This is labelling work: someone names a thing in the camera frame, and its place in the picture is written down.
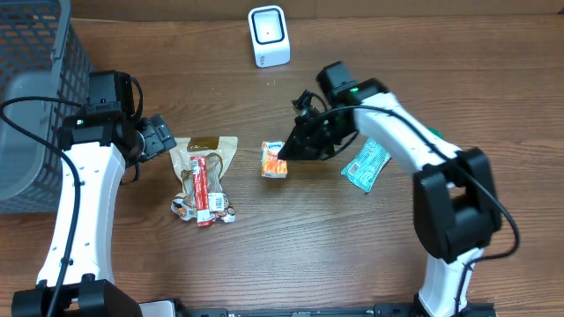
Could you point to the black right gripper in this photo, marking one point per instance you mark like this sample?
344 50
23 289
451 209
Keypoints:
313 136

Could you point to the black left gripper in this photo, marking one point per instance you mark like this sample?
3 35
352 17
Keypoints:
159 135

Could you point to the red snack bar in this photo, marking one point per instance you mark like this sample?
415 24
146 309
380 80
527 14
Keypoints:
199 175

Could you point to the orange snack packet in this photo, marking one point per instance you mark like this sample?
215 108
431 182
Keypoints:
271 165

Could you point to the brown transparent snack bag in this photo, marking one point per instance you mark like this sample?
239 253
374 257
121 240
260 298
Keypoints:
219 153

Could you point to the teal tissue packet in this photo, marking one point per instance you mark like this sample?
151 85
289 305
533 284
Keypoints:
364 169

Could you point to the white patterned wrapper packet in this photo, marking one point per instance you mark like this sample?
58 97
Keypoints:
220 210

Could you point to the green lid jar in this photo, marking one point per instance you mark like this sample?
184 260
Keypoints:
435 133

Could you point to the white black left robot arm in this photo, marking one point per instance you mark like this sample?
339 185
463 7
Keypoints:
96 146

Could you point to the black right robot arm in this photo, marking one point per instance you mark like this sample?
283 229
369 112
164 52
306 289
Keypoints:
455 207

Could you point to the white barcode scanner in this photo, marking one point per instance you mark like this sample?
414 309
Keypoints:
269 36

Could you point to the grey plastic mesh basket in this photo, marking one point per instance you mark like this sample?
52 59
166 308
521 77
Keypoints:
44 71

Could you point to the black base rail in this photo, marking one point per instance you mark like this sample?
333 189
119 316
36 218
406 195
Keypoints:
308 310

